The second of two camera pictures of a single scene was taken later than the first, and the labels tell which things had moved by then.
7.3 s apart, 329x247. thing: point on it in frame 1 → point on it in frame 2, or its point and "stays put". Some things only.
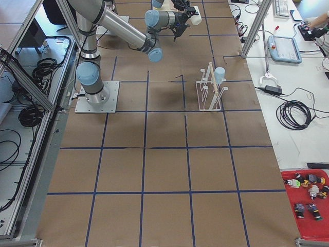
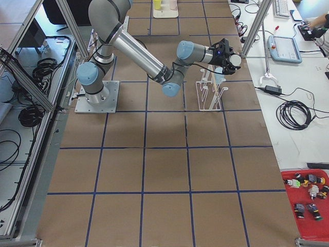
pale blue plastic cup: (196, 19) → (235, 59)
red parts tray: (312, 212) stays put
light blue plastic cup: (219, 74) stays put
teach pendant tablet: (284, 49) stays put
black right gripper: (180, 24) → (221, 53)
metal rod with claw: (268, 75) stays put
